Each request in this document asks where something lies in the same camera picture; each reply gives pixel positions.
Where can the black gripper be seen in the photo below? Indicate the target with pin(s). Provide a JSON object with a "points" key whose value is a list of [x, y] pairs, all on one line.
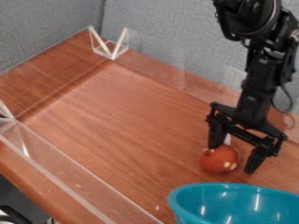
{"points": [[246, 123]]}

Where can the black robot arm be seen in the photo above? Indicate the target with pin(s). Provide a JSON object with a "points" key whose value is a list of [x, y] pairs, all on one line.
{"points": [[266, 28]]}

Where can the red and white toy mushroom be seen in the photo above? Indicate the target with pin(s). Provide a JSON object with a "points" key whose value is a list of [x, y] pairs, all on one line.
{"points": [[222, 159]]}

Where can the blue plastic bowl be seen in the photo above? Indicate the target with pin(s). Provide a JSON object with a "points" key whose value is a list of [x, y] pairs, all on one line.
{"points": [[226, 203]]}

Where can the clear acrylic front wall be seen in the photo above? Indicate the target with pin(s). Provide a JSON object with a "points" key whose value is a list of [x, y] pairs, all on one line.
{"points": [[85, 198]]}

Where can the clear acrylic wall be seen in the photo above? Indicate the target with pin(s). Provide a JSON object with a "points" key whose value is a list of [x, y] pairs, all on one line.
{"points": [[49, 53], [156, 62], [85, 198]]}

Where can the clear acrylic back wall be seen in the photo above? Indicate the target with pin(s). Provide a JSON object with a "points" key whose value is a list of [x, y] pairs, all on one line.
{"points": [[156, 62]]}

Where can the clear acrylic left wall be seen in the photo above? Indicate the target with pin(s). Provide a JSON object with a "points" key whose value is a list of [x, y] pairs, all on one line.
{"points": [[49, 53]]}

